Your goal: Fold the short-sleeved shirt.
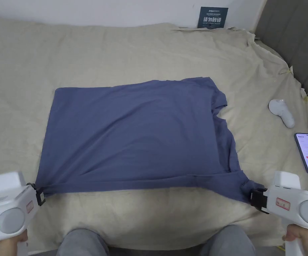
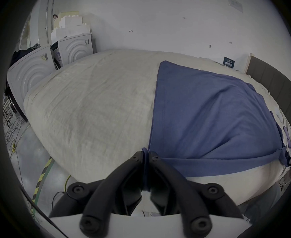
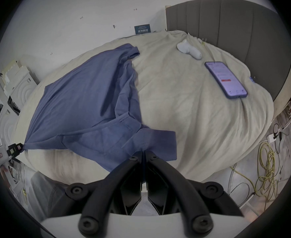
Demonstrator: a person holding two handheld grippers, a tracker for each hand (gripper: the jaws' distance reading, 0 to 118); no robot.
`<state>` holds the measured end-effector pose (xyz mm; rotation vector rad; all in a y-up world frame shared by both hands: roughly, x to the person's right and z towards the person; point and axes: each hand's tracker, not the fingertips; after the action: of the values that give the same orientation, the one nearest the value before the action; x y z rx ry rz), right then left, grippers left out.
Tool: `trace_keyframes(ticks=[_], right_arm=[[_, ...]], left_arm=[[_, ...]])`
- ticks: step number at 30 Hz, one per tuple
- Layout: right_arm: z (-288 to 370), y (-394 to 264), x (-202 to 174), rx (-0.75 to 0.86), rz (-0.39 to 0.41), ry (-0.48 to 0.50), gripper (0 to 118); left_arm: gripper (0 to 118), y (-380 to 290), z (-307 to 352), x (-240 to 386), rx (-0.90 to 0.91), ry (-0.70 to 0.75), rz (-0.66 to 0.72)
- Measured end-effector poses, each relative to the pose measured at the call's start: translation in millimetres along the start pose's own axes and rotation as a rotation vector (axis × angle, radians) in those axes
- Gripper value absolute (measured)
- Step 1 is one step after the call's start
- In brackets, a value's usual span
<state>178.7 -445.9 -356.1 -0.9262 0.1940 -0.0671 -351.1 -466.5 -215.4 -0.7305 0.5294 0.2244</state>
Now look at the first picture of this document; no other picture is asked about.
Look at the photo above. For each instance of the person's left hand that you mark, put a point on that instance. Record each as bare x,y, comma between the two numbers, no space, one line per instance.
3,246

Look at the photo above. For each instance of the dark blue sign card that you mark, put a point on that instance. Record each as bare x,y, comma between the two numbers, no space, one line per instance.
213,17

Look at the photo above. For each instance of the dark blue shirt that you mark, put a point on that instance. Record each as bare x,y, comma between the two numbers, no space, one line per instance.
137,136

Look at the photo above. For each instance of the white hand controller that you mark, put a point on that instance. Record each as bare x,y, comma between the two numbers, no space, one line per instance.
281,111

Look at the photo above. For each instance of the bed with beige sheet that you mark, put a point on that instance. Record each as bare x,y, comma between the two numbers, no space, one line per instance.
121,53

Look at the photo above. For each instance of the grey padded headboard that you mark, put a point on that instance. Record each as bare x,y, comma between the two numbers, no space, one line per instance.
295,34

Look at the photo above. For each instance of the person's legs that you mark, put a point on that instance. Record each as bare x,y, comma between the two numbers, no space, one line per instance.
156,242

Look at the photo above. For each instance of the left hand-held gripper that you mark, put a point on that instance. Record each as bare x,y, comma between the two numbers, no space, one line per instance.
8,210

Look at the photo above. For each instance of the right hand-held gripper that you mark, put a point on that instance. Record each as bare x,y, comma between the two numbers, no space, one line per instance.
298,202

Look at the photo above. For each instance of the person's right hand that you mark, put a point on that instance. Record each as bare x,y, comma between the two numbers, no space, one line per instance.
307,238

